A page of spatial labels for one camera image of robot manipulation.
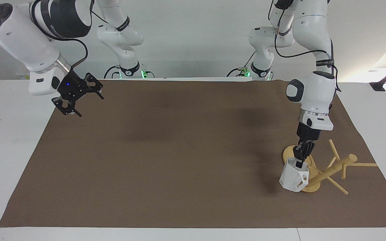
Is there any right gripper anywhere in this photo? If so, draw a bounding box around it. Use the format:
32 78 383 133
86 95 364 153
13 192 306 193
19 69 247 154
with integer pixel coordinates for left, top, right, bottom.
52 69 105 117

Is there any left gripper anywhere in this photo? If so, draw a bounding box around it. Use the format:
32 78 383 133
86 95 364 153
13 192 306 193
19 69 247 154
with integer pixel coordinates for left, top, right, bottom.
292 122 321 168

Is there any white faceted cup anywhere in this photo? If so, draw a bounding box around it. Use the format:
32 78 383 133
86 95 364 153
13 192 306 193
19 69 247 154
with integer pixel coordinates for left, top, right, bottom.
279 157 310 192

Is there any wooden cup rack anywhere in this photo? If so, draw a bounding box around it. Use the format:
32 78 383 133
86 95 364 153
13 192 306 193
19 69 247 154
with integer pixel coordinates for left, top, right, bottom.
282 139 378 195

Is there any black cable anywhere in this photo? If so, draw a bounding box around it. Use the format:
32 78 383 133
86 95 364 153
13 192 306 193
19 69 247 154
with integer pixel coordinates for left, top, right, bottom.
30 0 110 70
268 0 343 111
104 65 122 79
226 50 258 77

